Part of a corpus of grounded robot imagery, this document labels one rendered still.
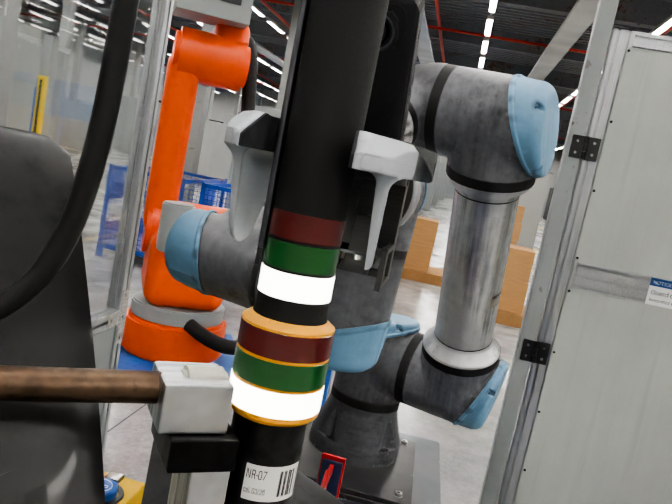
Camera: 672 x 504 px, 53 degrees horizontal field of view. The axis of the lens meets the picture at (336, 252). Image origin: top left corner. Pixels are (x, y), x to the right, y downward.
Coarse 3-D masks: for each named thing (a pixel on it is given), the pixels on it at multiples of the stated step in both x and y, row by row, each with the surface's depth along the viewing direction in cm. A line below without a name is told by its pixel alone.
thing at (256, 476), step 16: (240, 416) 30; (240, 432) 30; (256, 432) 30; (272, 432) 30; (288, 432) 30; (304, 432) 31; (240, 448) 30; (256, 448) 30; (272, 448) 30; (288, 448) 30; (240, 464) 30; (256, 464) 30; (272, 464) 30; (288, 464) 30; (240, 480) 30; (256, 480) 30; (272, 480) 30; (288, 480) 31; (240, 496) 30; (256, 496) 30; (272, 496) 30; (288, 496) 31
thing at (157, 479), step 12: (156, 456) 52; (156, 468) 51; (156, 480) 50; (168, 480) 50; (300, 480) 57; (312, 480) 59; (144, 492) 48; (156, 492) 49; (168, 492) 49; (300, 492) 56; (312, 492) 57; (324, 492) 58
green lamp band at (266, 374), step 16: (240, 352) 30; (240, 368) 30; (256, 368) 29; (272, 368) 29; (288, 368) 29; (304, 368) 29; (320, 368) 30; (256, 384) 29; (272, 384) 29; (288, 384) 29; (304, 384) 29; (320, 384) 30
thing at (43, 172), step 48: (0, 144) 34; (48, 144) 36; (0, 192) 32; (48, 192) 34; (0, 240) 31; (48, 240) 33; (0, 288) 30; (48, 288) 32; (0, 336) 29; (48, 336) 31; (0, 432) 28; (48, 432) 29; (96, 432) 30; (0, 480) 27; (48, 480) 28; (96, 480) 29
